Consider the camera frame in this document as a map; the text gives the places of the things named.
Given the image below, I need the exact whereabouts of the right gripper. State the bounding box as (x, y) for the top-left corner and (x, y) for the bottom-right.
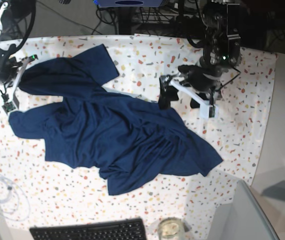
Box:
(0, 56), (25, 87)

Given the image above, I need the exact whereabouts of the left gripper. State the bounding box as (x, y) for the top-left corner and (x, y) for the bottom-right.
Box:
(158, 65), (223, 110)

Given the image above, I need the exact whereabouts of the dark blue t-shirt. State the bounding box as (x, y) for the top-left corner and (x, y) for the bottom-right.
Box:
(8, 45), (223, 196)

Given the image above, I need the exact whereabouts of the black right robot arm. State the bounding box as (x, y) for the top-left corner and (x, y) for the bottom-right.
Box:
(0, 0), (36, 85)

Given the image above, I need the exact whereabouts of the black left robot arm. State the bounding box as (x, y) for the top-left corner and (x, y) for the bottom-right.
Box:
(158, 0), (241, 118)

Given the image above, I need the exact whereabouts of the white terrazzo tablecloth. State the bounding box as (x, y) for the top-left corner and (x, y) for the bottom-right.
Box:
(0, 34), (278, 239)

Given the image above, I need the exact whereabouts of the blue box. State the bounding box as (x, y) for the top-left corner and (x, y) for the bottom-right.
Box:
(93, 0), (169, 8)

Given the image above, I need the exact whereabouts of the glass jar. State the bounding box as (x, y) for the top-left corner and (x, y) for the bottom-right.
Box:
(157, 217), (185, 240)

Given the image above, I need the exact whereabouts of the grey monitor back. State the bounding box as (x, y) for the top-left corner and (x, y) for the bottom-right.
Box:
(207, 180), (279, 240)

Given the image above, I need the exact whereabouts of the black keyboard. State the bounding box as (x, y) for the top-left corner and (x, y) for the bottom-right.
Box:
(29, 218), (147, 240)

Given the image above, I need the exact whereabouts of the coiled white cable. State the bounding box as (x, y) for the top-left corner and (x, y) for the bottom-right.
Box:
(0, 172), (31, 222)

